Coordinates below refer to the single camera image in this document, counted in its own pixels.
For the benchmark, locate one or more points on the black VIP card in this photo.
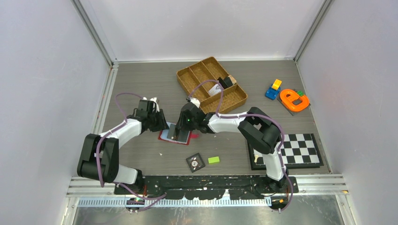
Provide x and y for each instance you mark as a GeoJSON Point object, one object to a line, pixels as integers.
{"type": "Point", "coordinates": [173, 132]}
{"type": "Point", "coordinates": [225, 82]}

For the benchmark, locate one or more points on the black white chessboard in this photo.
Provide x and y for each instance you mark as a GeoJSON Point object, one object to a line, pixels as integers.
{"type": "Point", "coordinates": [301, 151]}

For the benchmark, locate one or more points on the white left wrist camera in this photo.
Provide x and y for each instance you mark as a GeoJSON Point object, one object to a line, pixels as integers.
{"type": "Point", "coordinates": [155, 101]}

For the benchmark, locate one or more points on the blue toy brick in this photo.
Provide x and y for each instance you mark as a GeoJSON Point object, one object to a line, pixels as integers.
{"type": "Point", "coordinates": [272, 93]}

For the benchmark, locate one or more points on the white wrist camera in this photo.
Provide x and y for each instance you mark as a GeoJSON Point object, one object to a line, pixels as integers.
{"type": "Point", "coordinates": [155, 101]}
{"type": "Point", "coordinates": [195, 101]}

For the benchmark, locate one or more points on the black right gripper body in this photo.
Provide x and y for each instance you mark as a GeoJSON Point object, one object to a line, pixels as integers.
{"type": "Point", "coordinates": [190, 125]}

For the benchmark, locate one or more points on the yellow toy brick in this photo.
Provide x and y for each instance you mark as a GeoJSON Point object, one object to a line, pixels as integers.
{"type": "Point", "coordinates": [276, 85]}

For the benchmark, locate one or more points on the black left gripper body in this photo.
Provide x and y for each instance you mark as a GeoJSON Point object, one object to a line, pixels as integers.
{"type": "Point", "coordinates": [157, 123]}

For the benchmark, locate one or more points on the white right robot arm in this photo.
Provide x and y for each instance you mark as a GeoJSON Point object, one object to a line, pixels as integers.
{"type": "Point", "coordinates": [260, 131]}

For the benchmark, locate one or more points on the green toy brick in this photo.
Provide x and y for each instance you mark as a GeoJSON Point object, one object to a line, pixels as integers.
{"type": "Point", "coordinates": [300, 93]}

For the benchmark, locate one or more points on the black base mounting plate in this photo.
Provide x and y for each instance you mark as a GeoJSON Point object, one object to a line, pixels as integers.
{"type": "Point", "coordinates": [206, 187]}

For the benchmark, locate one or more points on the red leather card holder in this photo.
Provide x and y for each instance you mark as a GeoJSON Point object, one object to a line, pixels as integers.
{"type": "Point", "coordinates": [189, 135]}

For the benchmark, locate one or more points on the poker chip in black case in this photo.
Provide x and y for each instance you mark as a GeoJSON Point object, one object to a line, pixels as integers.
{"type": "Point", "coordinates": [195, 162]}

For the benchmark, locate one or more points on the green rectangular block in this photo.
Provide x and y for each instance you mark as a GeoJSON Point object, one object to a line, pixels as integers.
{"type": "Point", "coordinates": [213, 160]}

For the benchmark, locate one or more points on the woven wicker divided tray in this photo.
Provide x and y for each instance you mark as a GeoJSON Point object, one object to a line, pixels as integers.
{"type": "Point", "coordinates": [208, 81]}

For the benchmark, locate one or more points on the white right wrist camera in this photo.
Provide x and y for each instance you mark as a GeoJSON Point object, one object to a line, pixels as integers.
{"type": "Point", "coordinates": [195, 101]}

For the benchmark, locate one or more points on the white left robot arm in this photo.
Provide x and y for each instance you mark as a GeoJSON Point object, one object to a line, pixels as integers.
{"type": "Point", "coordinates": [99, 159]}

